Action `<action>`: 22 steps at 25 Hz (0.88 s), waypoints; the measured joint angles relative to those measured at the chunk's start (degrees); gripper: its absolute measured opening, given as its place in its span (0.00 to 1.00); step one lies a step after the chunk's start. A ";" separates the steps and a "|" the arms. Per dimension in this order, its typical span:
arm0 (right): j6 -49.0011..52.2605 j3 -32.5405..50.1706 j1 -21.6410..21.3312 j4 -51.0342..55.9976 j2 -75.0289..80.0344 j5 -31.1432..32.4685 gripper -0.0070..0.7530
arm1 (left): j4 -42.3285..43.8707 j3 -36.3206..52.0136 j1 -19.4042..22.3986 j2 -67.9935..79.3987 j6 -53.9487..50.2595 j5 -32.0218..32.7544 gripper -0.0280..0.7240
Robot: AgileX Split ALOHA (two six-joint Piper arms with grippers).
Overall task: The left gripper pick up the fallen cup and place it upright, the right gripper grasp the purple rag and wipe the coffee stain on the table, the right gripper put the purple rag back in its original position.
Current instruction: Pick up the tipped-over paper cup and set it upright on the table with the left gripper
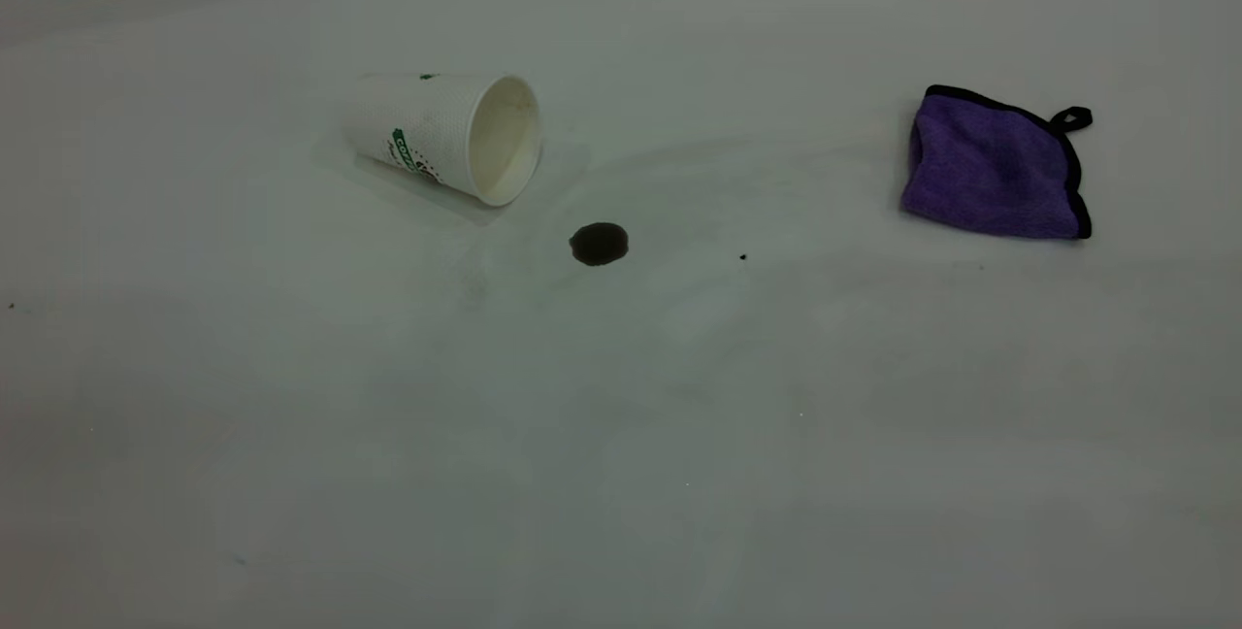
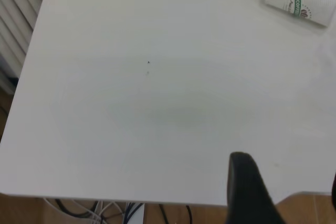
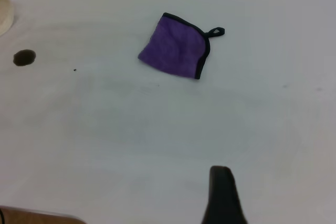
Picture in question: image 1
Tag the white paper coffee cup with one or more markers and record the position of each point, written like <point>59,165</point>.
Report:
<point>427,124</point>

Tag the purple microfiber cloth black trim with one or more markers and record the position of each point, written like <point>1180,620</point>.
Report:
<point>990,168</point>

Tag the dark coffee spill stain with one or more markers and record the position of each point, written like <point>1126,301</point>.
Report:
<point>599,245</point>

